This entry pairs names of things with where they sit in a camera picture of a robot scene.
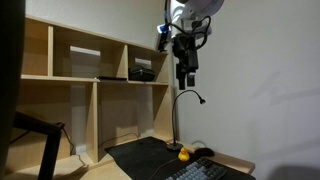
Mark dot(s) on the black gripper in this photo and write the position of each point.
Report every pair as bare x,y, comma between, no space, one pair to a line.
186,50

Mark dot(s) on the dark mechanical keyboard grey keys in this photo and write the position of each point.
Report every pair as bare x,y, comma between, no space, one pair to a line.
200,170

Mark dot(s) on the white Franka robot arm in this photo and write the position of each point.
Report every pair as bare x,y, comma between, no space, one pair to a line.
196,6

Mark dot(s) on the black zipped case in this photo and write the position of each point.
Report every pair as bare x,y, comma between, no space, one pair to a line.
141,73

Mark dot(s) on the black gooseneck desk lamp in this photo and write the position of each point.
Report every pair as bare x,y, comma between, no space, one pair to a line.
174,146

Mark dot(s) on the flat black device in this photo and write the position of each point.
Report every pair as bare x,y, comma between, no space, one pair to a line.
112,78

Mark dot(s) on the black computer mouse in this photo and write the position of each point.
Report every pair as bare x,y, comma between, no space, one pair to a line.
204,152

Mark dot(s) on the yellow rubber duck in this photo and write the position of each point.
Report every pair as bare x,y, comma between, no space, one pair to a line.
183,155

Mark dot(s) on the black desk mat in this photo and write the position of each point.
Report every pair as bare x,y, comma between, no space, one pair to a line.
140,156

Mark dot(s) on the light wooden shelf unit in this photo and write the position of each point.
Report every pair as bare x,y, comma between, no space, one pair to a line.
93,116

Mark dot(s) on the light wooden desk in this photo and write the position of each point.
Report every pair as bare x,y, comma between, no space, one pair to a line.
100,170

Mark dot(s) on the black monitor stand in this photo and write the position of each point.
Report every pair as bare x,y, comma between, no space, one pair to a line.
50,143

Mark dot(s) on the black computer monitor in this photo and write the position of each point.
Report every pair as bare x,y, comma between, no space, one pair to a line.
10,66

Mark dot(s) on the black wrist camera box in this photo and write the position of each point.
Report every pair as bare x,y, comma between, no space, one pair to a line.
162,38

